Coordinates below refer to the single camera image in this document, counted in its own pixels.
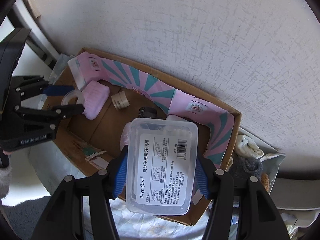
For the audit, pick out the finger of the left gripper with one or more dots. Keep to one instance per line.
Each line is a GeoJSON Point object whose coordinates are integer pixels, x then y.
{"type": "Point", "coordinates": [60, 111]}
{"type": "Point", "coordinates": [52, 89]}

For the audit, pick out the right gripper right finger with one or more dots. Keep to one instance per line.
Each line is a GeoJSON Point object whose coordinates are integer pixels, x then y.
{"type": "Point", "coordinates": [258, 216]}

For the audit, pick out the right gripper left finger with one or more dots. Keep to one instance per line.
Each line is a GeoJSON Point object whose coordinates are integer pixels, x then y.
{"type": "Point", "coordinates": [63, 217]}

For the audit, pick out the clear tape roll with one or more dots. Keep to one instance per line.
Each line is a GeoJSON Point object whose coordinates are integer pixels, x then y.
{"type": "Point", "coordinates": [74, 94]}

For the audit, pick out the small pink fluffy cloth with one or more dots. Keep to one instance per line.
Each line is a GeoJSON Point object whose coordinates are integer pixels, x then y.
{"type": "Point", "coordinates": [95, 95]}

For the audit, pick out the wooden spool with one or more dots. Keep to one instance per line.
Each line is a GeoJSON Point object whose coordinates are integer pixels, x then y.
{"type": "Point", "coordinates": [120, 100]}

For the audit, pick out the black lens cylinder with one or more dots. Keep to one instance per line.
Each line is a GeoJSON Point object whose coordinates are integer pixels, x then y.
{"type": "Point", "coordinates": [147, 112]}

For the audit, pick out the clear plastic floss box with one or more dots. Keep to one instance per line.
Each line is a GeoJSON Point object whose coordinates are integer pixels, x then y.
{"type": "Point", "coordinates": [161, 162]}

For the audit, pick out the large pink fluffy roll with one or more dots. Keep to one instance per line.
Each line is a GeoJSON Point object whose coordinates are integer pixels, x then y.
{"type": "Point", "coordinates": [125, 136]}

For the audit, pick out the brown white plush toy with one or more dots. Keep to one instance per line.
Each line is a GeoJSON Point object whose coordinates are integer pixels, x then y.
{"type": "Point", "coordinates": [265, 181]}

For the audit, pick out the floral light blue cloth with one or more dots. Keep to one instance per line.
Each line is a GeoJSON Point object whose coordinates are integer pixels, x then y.
{"type": "Point", "coordinates": [130, 225]}

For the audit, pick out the grey fluffy slipper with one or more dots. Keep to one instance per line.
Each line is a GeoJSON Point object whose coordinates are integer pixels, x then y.
{"type": "Point", "coordinates": [244, 168]}

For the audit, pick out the cardboard box pink lining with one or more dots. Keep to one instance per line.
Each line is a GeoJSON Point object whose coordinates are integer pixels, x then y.
{"type": "Point", "coordinates": [79, 137]}

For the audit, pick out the cream knitted sock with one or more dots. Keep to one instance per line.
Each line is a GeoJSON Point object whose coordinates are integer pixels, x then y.
{"type": "Point", "coordinates": [246, 147]}

